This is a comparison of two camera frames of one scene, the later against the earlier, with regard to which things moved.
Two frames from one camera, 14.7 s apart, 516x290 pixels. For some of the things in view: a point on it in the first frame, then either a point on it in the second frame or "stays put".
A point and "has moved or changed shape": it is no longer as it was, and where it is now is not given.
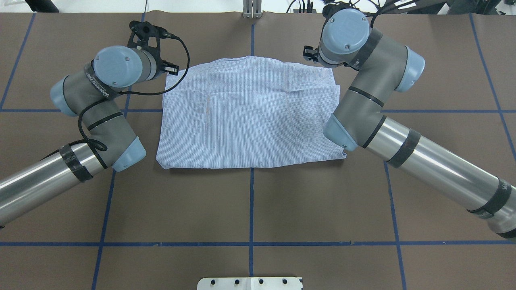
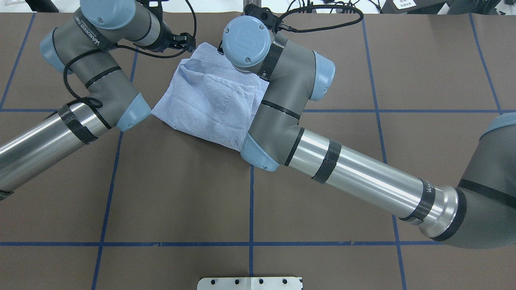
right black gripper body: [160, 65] to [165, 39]
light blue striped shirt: [245, 110] has moved or changed shape
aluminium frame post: [252, 9] stays put
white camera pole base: [250, 283] stays put
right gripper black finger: [172, 69] to [184, 41]
